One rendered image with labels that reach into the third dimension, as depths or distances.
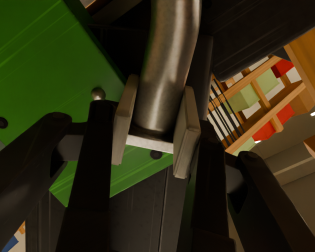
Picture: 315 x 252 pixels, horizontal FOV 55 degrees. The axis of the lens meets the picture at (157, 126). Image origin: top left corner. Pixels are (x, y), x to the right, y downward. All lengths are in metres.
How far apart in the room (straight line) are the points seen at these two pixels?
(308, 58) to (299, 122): 8.58
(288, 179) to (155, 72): 7.65
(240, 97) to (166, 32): 3.27
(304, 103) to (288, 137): 5.54
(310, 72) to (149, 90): 0.85
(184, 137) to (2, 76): 0.15
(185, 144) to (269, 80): 3.61
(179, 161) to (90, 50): 0.11
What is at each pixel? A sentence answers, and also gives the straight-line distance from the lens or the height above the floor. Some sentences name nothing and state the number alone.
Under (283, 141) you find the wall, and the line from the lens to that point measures 9.66.
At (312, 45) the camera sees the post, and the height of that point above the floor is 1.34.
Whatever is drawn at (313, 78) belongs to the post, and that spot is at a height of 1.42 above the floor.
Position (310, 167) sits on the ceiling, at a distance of 7.76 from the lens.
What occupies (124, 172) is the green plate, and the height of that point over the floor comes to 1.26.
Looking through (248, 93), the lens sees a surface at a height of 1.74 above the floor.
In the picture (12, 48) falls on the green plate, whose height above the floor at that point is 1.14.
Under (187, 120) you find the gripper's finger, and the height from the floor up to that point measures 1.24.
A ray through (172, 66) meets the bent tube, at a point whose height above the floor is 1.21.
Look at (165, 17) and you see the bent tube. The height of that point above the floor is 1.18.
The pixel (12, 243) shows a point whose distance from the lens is 6.48.
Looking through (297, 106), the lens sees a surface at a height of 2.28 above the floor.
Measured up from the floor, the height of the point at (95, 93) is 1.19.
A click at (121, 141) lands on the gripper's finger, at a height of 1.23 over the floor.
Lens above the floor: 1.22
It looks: 5 degrees up
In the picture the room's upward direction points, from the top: 148 degrees clockwise
